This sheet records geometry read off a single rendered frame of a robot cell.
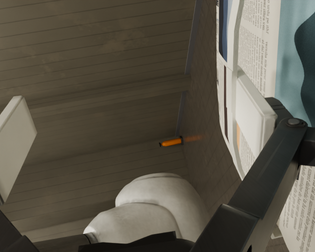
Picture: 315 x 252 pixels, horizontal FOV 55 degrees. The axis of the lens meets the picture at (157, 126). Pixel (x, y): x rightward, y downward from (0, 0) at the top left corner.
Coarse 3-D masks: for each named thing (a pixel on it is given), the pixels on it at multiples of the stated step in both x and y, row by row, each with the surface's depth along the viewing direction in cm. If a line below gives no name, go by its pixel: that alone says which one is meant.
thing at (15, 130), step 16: (16, 96) 19; (16, 112) 18; (0, 128) 16; (16, 128) 18; (32, 128) 20; (0, 144) 16; (16, 144) 17; (0, 160) 15; (16, 160) 17; (0, 176) 15; (16, 176) 17; (0, 192) 15
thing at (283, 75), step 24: (264, 0) 21; (288, 0) 18; (312, 0) 16; (264, 24) 21; (288, 24) 18; (312, 24) 16; (264, 48) 22; (288, 48) 19; (312, 48) 17; (264, 72) 23; (288, 72) 19; (312, 72) 17; (264, 96) 23; (288, 96) 20; (312, 96) 18; (312, 120) 18; (312, 168) 19; (312, 192) 19; (288, 216) 23; (288, 240) 24
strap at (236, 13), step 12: (240, 0) 16; (240, 12) 17; (228, 24) 18; (228, 36) 18; (228, 48) 18; (228, 60) 19; (228, 72) 19; (228, 84) 19; (228, 96) 19; (228, 108) 20; (228, 120) 21; (228, 132) 21; (240, 168) 22
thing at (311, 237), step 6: (312, 198) 20; (312, 204) 20; (312, 210) 20; (312, 216) 20; (312, 222) 20; (306, 228) 21; (312, 228) 20; (306, 234) 21; (312, 234) 20; (306, 240) 21; (312, 240) 20; (306, 246) 21; (312, 246) 21
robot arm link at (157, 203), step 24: (120, 192) 50; (144, 192) 46; (168, 192) 46; (192, 192) 49; (96, 216) 46; (120, 216) 43; (144, 216) 43; (168, 216) 44; (192, 216) 45; (48, 240) 40; (72, 240) 41; (96, 240) 42; (120, 240) 40; (192, 240) 44
